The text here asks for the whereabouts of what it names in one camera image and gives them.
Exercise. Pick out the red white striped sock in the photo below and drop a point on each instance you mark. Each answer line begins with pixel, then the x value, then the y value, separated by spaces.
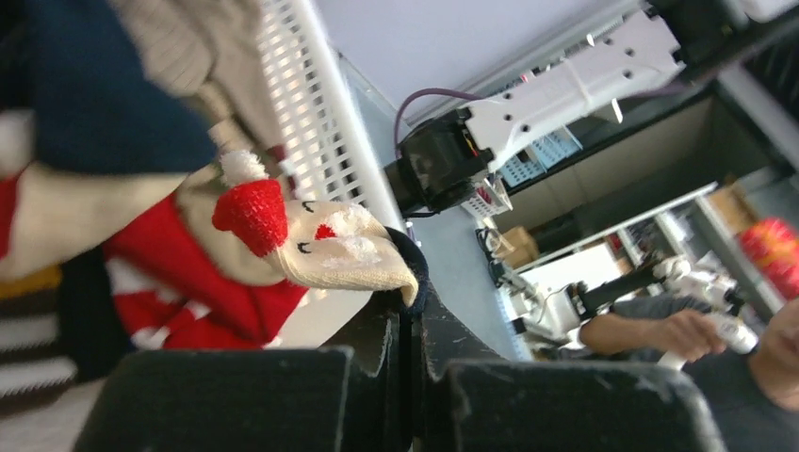
pixel 169 294

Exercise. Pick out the navy blue sock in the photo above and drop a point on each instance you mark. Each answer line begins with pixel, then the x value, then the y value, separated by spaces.
pixel 317 244

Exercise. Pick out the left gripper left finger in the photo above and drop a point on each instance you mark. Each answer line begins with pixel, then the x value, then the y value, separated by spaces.
pixel 339 397

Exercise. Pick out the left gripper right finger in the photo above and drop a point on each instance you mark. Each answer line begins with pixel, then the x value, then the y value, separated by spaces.
pixel 466 397

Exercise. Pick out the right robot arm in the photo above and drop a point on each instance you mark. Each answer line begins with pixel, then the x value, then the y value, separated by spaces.
pixel 659 46

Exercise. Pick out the grey tan sock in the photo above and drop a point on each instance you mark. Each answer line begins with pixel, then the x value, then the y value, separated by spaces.
pixel 205 53

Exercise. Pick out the white plastic laundry basket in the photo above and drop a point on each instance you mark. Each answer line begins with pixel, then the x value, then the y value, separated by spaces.
pixel 328 150

